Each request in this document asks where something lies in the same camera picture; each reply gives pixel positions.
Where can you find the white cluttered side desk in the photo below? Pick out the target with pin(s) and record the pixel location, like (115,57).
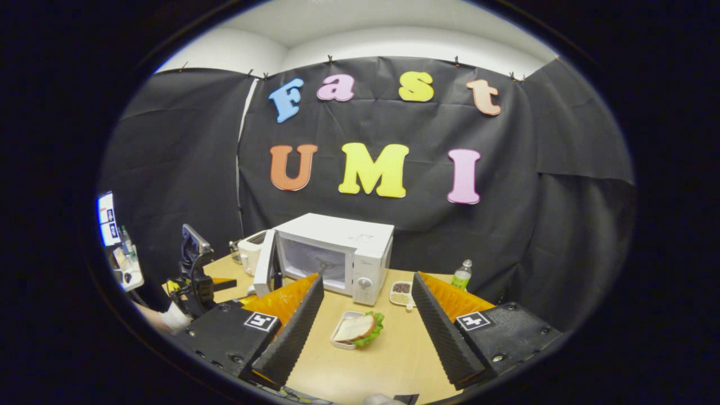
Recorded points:
(128,270)

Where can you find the sandwich with lettuce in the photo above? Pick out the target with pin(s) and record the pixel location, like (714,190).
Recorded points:
(357,328)

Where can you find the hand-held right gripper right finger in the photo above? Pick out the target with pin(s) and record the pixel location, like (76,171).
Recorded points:
(444,337)

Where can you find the white divided dish of beans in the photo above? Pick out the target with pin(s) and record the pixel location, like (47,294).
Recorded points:
(400,292)

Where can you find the small glass cup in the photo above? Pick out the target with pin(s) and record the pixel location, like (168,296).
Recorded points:
(235,252)

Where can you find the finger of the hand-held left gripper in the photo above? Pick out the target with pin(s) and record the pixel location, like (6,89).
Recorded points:
(225,285)

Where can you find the white toaster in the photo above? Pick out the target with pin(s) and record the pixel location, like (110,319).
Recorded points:
(250,253)

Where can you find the white microwave oven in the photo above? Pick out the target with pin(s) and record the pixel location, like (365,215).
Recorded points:
(360,242)

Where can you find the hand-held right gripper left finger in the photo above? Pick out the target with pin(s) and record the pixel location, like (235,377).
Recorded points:
(292,337)

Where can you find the computer monitor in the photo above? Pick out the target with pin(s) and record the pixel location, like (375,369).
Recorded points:
(107,219)

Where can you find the white rectangular tray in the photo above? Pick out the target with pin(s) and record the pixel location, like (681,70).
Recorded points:
(339,342)

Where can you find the black backdrop cloth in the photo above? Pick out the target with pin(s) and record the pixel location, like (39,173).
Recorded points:
(394,129)

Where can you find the green label drink bottle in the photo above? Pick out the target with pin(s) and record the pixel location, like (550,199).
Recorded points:
(461,278)

